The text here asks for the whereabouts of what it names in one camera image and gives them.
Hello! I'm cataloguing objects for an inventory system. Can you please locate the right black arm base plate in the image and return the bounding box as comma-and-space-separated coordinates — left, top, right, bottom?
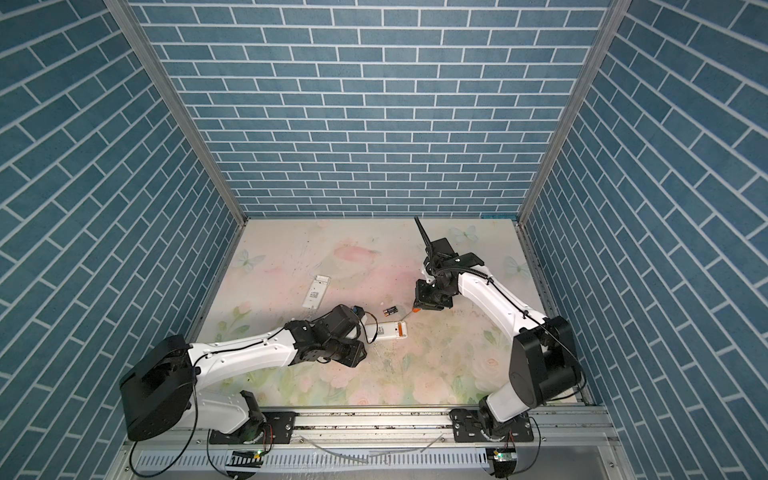
448, 408, 534, 443

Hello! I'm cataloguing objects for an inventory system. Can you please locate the right circuit board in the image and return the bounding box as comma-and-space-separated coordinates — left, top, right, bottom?
488, 447, 518, 463

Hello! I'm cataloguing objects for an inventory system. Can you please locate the left circuit board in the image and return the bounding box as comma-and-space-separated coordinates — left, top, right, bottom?
225, 450, 265, 470

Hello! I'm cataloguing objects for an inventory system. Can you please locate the white slotted cable duct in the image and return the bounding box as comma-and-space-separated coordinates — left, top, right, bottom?
133, 448, 489, 473

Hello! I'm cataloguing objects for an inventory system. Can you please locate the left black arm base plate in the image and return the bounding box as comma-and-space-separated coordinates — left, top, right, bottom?
209, 411, 297, 446

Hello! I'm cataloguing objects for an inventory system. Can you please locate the orange black screwdriver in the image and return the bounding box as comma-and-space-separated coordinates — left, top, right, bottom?
399, 308, 421, 321

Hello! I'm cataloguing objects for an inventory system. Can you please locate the circuit board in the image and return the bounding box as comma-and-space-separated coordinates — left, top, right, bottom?
488, 447, 518, 463
225, 450, 265, 470

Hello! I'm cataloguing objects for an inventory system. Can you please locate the white remote with display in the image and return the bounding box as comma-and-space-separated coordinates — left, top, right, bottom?
365, 321, 408, 343

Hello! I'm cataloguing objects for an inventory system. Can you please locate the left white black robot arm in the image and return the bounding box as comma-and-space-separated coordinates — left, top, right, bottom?
119, 305, 379, 442

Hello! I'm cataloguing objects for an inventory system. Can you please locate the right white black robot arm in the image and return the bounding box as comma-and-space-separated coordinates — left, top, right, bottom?
413, 235, 583, 433

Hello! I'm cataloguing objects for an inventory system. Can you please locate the aluminium front rail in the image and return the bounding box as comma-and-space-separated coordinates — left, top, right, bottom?
106, 405, 634, 479

